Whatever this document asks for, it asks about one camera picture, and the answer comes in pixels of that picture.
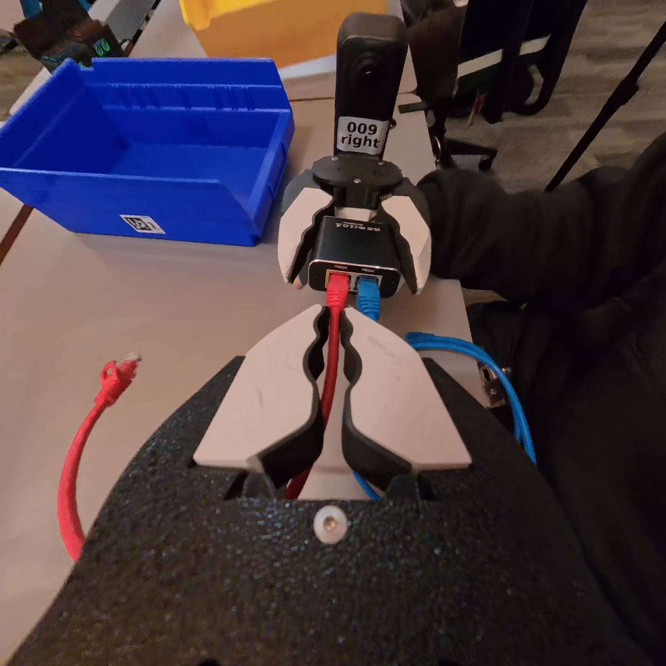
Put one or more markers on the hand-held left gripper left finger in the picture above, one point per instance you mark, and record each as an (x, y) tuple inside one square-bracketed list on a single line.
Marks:
[(255, 406)]

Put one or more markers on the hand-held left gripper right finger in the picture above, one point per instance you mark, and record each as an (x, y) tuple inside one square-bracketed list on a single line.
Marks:
[(406, 411)]

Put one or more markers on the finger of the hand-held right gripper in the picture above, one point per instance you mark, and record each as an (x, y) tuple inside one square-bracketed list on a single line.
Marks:
[(416, 239), (296, 229)]

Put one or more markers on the black network adapter box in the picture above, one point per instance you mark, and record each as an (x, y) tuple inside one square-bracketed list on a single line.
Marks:
[(354, 244)]

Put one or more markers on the person's right forearm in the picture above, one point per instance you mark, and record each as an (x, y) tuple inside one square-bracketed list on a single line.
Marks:
[(494, 229)]

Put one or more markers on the yellow plastic bin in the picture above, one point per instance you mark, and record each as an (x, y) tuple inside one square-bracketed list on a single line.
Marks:
[(260, 26)]

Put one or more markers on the black office chair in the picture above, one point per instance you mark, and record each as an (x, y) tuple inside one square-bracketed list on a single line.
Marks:
[(489, 21)]

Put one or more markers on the blue plastic bin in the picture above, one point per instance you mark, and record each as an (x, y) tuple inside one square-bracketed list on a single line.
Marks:
[(171, 140)]

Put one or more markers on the person's black clothing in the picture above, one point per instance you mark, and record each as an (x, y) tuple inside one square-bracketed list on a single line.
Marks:
[(598, 416)]

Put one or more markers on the black tripod leg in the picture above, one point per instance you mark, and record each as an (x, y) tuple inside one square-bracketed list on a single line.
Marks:
[(609, 105)]

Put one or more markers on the dark printed box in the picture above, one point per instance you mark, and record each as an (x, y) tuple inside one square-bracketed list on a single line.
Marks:
[(67, 31)]

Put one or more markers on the metal desk bracket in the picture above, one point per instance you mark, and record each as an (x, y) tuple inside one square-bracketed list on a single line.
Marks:
[(491, 387)]

